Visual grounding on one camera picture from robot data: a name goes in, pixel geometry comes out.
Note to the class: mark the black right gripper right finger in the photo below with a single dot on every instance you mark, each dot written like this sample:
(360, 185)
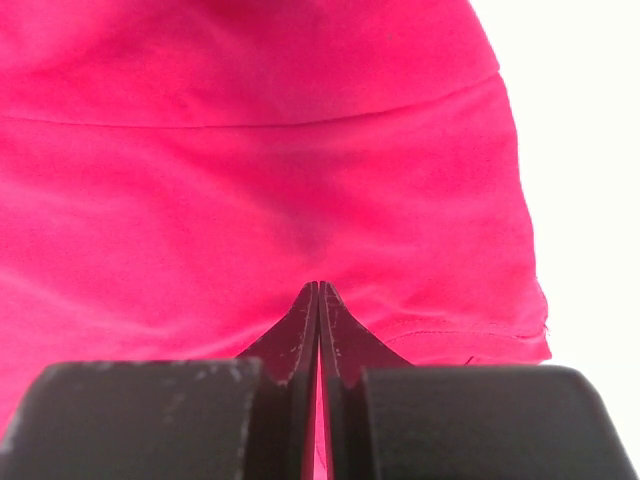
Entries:
(386, 418)

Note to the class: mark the pink t shirt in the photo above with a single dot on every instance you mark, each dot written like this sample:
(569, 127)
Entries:
(173, 173)

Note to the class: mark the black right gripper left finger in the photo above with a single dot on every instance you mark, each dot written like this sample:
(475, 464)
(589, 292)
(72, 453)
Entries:
(249, 417)

